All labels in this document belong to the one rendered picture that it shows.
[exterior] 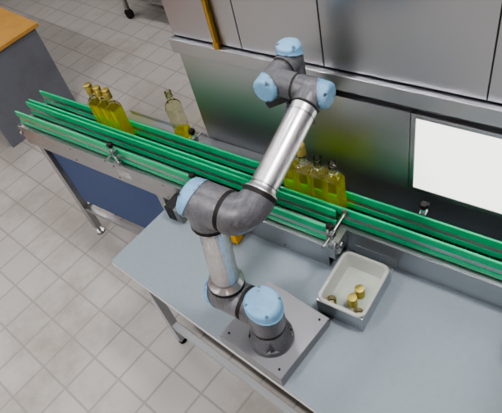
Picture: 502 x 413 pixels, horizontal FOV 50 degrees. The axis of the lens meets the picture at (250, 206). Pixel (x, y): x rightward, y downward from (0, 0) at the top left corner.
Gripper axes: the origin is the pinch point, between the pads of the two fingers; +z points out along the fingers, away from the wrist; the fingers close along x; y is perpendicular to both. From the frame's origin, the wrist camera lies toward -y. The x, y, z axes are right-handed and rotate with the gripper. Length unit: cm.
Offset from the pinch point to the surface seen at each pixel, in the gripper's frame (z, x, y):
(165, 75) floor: 123, 133, -216
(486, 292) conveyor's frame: 41, -7, 68
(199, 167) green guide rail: 29, -6, -48
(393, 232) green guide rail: 29.4, -4.6, 35.1
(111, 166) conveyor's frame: 39, -14, -96
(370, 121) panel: -1.6, 11.8, 20.4
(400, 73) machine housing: -20.3, 14.7, 29.1
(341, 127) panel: 4.3, 11.9, 9.7
